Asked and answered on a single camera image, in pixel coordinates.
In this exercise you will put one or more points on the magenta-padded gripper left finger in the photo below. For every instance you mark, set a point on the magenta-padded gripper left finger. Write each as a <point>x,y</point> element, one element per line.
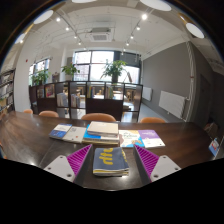
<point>60,166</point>

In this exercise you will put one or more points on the grey towel with yellow letters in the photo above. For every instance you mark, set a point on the grey towel with yellow letters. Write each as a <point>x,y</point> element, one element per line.
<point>108,160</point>

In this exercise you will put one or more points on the thick white book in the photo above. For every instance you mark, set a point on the thick white book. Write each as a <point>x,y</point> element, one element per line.
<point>102,128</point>

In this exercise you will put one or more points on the small green potted plant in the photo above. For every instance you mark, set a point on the small green potted plant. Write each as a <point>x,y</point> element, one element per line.
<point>40,77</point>

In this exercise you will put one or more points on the white cover book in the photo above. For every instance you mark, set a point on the white cover book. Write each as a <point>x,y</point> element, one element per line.
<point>75,134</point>

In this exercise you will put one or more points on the colourful white booklet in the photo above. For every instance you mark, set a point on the colourful white booklet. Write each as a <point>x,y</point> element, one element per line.
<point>130,138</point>

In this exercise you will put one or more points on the large green potted plant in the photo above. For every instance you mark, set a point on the large green potted plant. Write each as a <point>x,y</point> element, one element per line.
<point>114,68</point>

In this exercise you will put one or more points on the round white ceiling lamps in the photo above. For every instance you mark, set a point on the round white ceiling lamps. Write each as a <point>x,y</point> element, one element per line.
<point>155,4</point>

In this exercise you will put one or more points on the large blue cover book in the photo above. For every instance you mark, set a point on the large blue cover book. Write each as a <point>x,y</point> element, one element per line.
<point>90,137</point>

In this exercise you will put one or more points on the dark open shelf unit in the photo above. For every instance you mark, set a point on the dark open shelf unit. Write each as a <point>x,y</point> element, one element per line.
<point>104,108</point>

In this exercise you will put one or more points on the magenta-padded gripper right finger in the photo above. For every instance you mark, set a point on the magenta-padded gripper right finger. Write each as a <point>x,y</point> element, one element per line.
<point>164,166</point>

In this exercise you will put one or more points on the small white wall radiator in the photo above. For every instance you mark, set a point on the small white wall radiator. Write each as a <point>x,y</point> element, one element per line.
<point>147,93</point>

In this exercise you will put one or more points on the ceiling spot lights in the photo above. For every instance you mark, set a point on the ceiling spot lights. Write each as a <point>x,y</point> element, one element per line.
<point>144,16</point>

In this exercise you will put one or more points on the wall bookshelf unit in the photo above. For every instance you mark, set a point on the wall bookshelf unit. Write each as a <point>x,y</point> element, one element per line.
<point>6,91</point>

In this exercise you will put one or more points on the purple white booklet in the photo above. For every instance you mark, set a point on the purple white booklet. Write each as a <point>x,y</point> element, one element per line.
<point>151,138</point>

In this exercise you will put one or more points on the ceiling air conditioner unit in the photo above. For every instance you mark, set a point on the ceiling air conditioner unit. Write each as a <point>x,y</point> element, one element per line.
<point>100,34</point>

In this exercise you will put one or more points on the large white wall radiator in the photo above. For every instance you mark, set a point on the large white wall radiator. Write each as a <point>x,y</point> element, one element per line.
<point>171,104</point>

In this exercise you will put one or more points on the orange chairs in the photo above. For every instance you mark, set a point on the orange chairs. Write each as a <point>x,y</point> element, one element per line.
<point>98,117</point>

